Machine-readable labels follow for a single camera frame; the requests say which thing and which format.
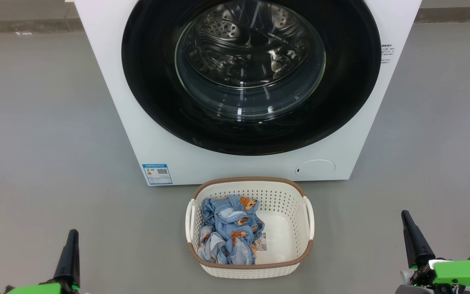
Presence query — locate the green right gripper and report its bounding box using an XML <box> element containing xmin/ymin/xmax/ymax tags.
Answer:
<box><xmin>401</xmin><ymin>210</ymin><xmax>470</xmax><ymax>294</ymax></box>

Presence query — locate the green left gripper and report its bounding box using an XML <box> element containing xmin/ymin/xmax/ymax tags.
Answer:
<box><xmin>6</xmin><ymin>229</ymin><xmax>81</xmax><ymax>294</ymax></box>

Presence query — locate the light blue bear print garment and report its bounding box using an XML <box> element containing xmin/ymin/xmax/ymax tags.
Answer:
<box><xmin>201</xmin><ymin>195</ymin><xmax>265</xmax><ymax>245</ymax></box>

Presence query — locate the black round glass washer door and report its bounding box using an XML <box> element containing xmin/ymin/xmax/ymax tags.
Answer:
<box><xmin>122</xmin><ymin>0</ymin><xmax>382</xmax><ymax>156</ymax></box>

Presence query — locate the white front-load washing machine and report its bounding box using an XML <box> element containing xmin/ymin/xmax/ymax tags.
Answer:
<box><xmin>74</xmin><ymin>0</ymin><xmax>422</xmax><ymax>186</ymax></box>

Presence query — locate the steel washing machine drum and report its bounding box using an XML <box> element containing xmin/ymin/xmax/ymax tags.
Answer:
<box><xmin>186</xmin><ymin>0</ymin><xmax>321</xmax><ymax>88</ymax></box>

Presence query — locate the blue energy label sticker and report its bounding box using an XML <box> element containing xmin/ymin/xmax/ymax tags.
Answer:
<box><xmin>142</xmin><ymin>164</ymin><xmax>173</xmax><ymax>185</ymax></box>

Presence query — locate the round white filter cover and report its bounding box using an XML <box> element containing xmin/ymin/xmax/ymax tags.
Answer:
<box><xmin>295</xmin><ymin>159</ymin><xmax>336</xmax><ymax>178</ymax></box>

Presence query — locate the cream basket with brown rim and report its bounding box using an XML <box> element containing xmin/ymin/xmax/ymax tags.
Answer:
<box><xmin>185</xmin><ymin>177</ymin><xmax>315</xmax><ymax>279</ymax></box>

